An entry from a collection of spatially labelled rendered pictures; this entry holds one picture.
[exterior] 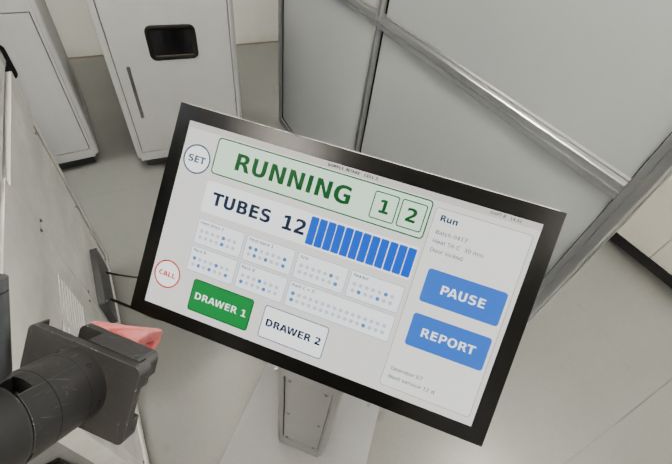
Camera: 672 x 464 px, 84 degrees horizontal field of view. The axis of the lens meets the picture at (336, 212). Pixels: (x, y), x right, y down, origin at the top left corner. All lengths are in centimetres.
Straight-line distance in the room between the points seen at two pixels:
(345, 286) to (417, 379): 15
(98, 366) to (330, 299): 27
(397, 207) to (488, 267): 13
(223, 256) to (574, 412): 161
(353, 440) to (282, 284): 104
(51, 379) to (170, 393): 130
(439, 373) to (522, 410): 127
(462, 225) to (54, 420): 42
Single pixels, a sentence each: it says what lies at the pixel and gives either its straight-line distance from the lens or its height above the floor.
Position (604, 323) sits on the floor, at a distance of 224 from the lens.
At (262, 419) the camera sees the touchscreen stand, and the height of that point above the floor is 4.
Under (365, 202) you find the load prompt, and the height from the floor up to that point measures 115.
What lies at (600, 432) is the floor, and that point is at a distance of 193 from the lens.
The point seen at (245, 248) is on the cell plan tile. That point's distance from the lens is 53.
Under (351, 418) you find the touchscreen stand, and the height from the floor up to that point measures 4.
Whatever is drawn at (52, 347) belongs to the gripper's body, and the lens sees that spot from 38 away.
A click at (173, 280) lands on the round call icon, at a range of 59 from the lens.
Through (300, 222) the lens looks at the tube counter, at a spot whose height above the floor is 112.
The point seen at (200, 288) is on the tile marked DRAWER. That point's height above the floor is 101.
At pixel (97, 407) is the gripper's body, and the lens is 36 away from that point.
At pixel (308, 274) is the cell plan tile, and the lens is 50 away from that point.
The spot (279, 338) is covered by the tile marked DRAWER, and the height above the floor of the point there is 99.
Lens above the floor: 148
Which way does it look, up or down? 45 degrees down
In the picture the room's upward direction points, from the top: 9 degrees clockwise
